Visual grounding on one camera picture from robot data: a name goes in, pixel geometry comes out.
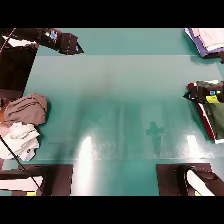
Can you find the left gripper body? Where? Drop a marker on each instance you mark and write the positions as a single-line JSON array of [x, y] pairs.
[[70, 44]]

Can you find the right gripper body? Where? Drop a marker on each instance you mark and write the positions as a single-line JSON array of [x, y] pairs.
[[195, 94]]

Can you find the brown T-shirt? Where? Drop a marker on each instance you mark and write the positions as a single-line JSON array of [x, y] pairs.
[[26, 108]]

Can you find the purple-blue garment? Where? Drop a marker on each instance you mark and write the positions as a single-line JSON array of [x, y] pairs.
[[199, 46]]

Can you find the folded white garment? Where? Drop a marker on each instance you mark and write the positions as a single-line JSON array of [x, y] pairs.
[[213, 38]]

